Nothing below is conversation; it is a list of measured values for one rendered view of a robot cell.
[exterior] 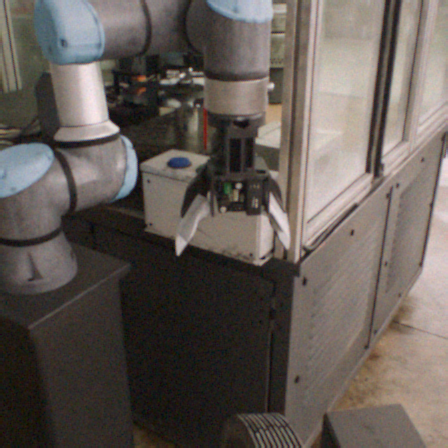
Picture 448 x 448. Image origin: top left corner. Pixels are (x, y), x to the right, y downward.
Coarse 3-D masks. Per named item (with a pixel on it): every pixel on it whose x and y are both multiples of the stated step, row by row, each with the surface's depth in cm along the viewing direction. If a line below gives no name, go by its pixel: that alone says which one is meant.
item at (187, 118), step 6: (174, 108) 149; (192, 108) 147; (180, 114) 147; (186, 114) 147; (192, 114) 148; (180, 120) 148; (186, 120) 148; (192, 120) 148; (180, 126) 149; (186, 126) 148; (192, 126) 149
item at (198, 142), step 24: (48, 72) 146; (48, 96) 149; (48, 120) 153; (120, 120) 155; (144, 120) 160; (0, 144) 170; (48, 144) 157; (144, 144) 141; (168, 144) 140; (192, 144) 140
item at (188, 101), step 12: (144, 84) 154; (156, 84) 154; (168, 84) 155; (132, 96) 142; (144, 96) 142; (156, 96) 142; (168, 96) 142; (180, 96) 142; (192, 96) 142; (180, 108) 133
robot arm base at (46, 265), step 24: (0, 240) 97; (24, 240) 96; (48, 240) 98; (0, 264) 98; (24, 264) 97; (48, 264) 98; (72, 264) 103; (0, 288) 99; (24, 288) 98; (48, 288) 99
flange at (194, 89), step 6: (174, 84) 150; (180, 84) 144; (186, 84) 144; (192, 84) 145; (198, 84) 150; (168, 90) 144; (174, 90) 143; (180, 90) 143; (186, 90) 143; (192, 90) 143; (198, 90) 144
